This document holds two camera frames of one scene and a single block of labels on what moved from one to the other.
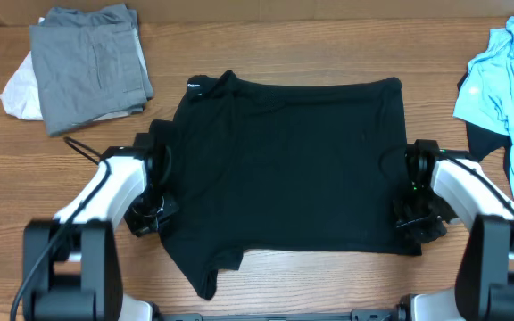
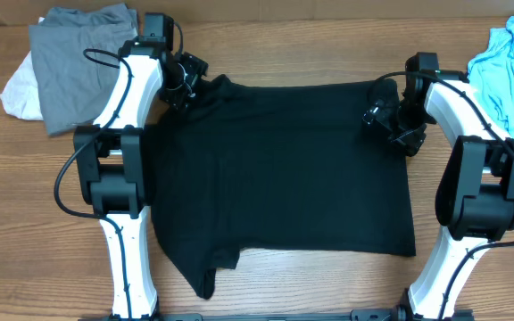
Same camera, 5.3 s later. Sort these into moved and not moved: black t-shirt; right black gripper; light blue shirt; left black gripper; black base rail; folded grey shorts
Moved: left black gripper; right black gripper
Not moved: light blue shirt; black base rail; folded grey shorts; black t-shirt
